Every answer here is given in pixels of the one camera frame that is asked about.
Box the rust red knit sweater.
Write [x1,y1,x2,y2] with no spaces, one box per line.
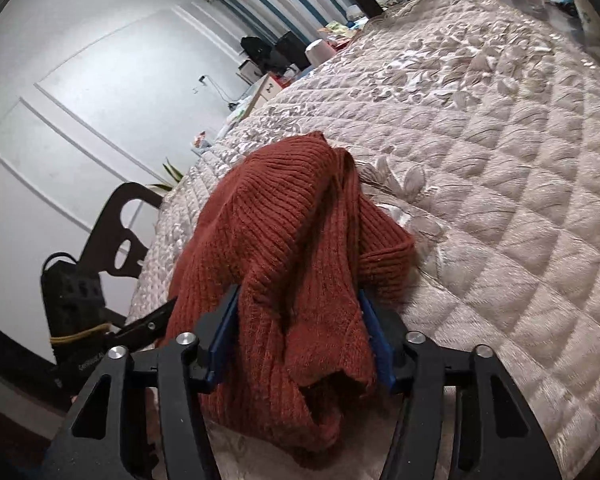
[166,132,415,454]

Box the dark chair left side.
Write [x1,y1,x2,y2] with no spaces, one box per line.
[78,182,162,278]

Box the green potted plant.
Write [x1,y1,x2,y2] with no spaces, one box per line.
[149,159,184,193]

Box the beige quilted table cover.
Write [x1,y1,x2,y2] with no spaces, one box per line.
[129,0,600,479]

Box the white low cabinet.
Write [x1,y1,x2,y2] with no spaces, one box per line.
[235,74,284,119]

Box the black backpack by curtain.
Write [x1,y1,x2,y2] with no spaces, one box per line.
[240,36,279,73]

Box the black speaker box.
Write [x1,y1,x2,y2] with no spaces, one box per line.
[275,32,311,70]

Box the pink white container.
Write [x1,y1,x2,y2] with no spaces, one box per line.
[304,39,337,67]

